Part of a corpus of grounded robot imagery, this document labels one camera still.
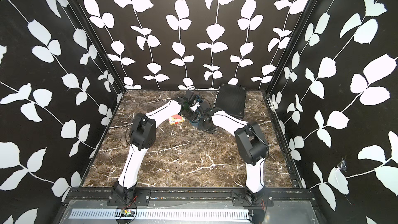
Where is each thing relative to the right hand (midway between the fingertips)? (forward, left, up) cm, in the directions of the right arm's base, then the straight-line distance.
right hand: (199, 127), depth 94 cm
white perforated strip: (-44, +1, -6) cm, 44 cm away
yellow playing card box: (+7, +16, -3) cm, 18 cm away
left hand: (+10, +3, 0) cm, 10 cm away
